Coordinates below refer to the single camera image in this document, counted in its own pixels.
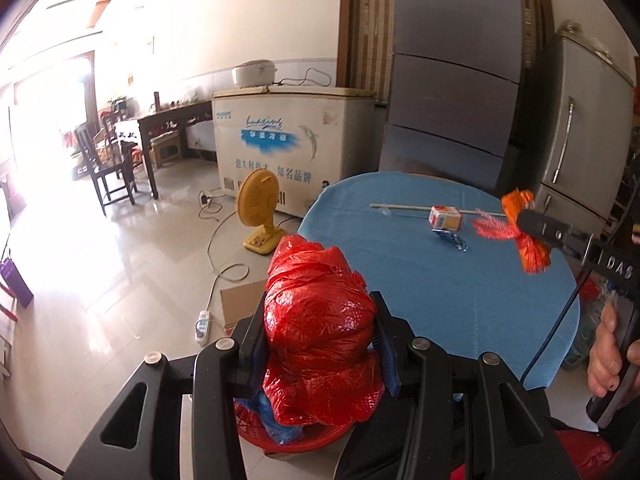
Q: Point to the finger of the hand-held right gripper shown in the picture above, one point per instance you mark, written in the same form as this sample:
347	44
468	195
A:
542	225

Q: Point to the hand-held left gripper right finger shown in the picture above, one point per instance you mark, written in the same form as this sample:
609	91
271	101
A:
391	360

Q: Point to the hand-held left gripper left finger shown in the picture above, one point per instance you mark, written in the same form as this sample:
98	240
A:
252	345

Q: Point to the orange wrapper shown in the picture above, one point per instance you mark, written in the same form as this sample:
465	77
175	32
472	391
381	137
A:
532	255

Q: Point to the red plastic bag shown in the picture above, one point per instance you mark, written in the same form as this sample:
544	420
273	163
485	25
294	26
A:
320	320

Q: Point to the blue plastic bag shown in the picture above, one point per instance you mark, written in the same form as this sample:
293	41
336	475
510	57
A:
270	420

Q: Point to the red plastic basket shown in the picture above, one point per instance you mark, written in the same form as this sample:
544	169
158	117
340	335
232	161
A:
300	442

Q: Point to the person's right hand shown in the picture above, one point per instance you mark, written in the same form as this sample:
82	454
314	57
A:
605	355

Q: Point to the flat brown cardboard piece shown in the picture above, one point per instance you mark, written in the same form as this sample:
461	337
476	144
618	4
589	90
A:
240	305

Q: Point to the white power strip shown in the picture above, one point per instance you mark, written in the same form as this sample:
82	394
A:
202	327

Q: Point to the blue tablecloth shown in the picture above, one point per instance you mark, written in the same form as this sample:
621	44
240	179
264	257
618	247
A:
425	285

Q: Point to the blue silver foil wrapper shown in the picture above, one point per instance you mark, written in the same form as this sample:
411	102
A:
452	240

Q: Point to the silver two-door refrigerator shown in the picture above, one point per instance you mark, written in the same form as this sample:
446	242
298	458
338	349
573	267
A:
570	135

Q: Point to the orange white carton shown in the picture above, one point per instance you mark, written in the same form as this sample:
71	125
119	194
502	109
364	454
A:
445	217

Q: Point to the long thin wooden stick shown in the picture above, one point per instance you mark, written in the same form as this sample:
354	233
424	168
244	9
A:
400	207

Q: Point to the yellow electric fan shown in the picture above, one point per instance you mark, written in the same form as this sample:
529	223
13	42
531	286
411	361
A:
257	195

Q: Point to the black power adapter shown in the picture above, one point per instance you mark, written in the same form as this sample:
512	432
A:
205	200

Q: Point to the grey multi-door refrigerator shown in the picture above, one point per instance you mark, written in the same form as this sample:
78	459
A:
450	85

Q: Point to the person's red clothing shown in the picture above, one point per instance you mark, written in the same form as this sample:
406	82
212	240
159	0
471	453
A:
580	455

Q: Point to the white chest freezer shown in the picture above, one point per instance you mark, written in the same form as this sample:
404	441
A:
280	160

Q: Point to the small wooden stool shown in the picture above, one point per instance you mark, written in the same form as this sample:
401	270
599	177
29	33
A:
167	151

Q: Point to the dark wooden chair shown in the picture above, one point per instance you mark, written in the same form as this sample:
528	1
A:
107	165

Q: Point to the dark wooden table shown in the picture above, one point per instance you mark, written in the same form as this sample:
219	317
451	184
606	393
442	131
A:
170	115

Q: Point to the purple white bag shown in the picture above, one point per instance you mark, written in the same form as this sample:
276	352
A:
12	280

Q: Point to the white rice cooker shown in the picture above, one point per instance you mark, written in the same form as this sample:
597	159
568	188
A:
255	74

